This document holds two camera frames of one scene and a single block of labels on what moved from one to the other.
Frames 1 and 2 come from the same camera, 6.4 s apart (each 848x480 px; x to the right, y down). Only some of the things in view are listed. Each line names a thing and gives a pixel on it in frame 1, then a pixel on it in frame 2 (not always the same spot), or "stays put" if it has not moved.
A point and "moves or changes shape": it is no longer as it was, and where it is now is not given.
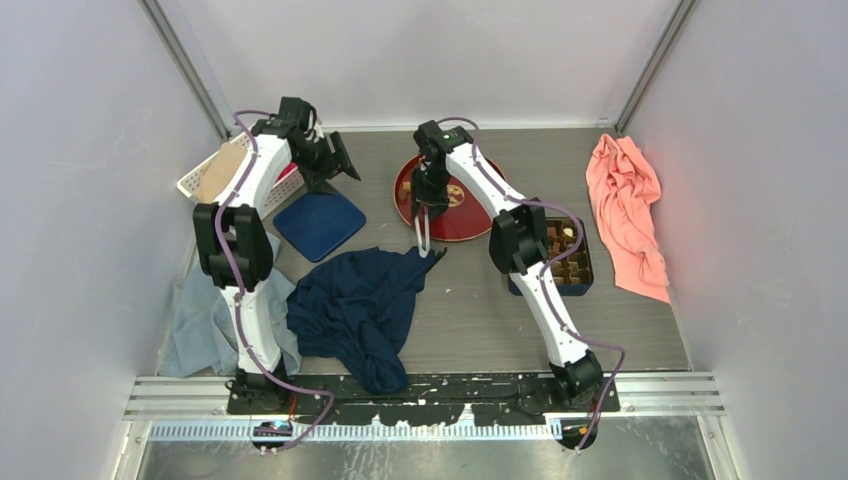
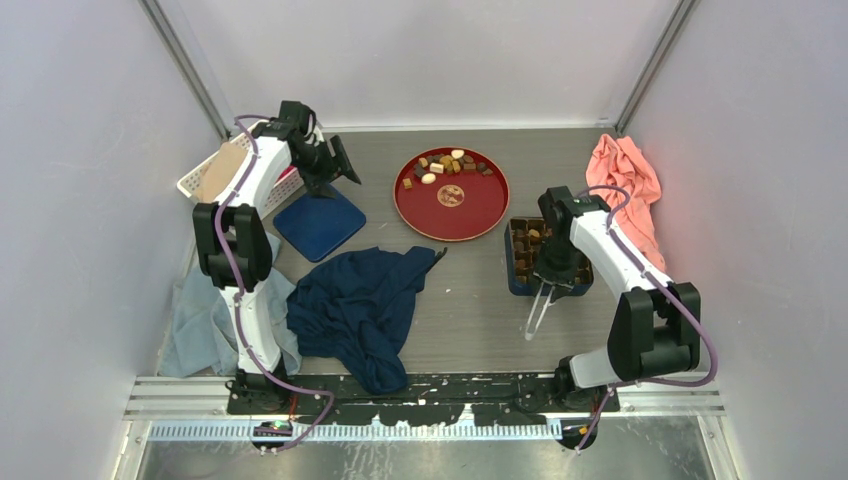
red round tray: [464, 219] stays put
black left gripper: [317, 180] stays put
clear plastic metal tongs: [425, 250] moves or changes shape
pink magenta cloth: [288, 168] stays put
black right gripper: [436, 202] → [564, 280]
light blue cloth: [200, 337] stays put
